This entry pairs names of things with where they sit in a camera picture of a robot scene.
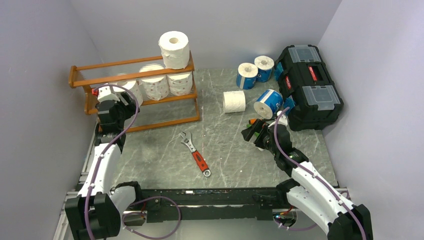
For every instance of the blue roll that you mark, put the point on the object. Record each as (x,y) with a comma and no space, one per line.
(268,103)
(265,66)
(246,76)

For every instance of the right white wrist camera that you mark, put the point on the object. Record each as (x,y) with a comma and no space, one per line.
(283,120)

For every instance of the black plastic toolbox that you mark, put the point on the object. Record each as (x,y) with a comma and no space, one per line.
(308,91)

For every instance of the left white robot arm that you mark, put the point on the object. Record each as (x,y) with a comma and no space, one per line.
(96,213)

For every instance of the dotted white roll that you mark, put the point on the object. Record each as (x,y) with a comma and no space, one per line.
(131,85)
(180,84)
(155,87)

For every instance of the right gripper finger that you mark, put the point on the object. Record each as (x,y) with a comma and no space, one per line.
(257,130)
(250,132)

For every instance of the plain white paper roll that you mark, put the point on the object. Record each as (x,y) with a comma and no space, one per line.
(175,51)

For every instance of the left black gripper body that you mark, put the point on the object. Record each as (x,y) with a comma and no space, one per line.
(125,112)

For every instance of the red handled adjustable wrench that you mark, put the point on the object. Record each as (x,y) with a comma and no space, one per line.
(198,158)

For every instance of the orange wooden shelf rack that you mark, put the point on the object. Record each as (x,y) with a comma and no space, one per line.
(77,79)

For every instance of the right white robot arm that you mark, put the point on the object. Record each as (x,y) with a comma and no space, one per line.
(336,215)

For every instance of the dotted white roll front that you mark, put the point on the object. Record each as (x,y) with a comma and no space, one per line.
(155,87)

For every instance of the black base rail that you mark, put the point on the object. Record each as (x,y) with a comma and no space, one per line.
(259,203)

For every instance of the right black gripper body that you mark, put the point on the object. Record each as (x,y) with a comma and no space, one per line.
(268,145)

